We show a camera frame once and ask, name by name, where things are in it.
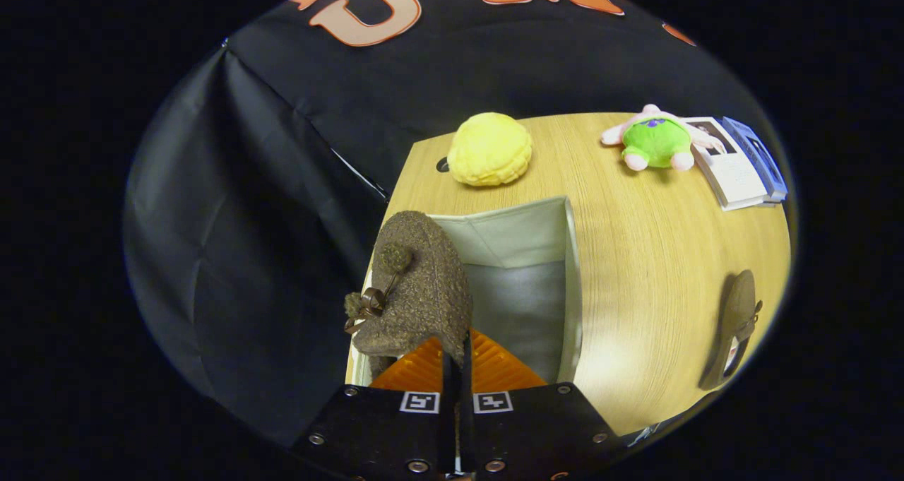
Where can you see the blue book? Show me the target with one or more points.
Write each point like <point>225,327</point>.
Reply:
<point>766,163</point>

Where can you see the yellow round plush toy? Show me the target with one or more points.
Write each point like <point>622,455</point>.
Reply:
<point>489,149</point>

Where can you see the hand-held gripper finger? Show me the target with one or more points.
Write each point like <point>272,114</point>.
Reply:
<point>447,424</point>
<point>465,424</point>

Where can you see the brown fuzzy shoe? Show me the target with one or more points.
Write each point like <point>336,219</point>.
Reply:
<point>424,283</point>
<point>738,304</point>

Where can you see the white book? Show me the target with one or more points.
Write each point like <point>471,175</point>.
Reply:
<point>734,177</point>

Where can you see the green and pink plush toy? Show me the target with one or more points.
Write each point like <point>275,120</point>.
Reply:
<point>657,144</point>

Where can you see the grey fabric storage box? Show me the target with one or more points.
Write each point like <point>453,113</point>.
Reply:
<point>522,304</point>

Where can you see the black backdrop cloth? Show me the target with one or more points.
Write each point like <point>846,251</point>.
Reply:
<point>247,255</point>

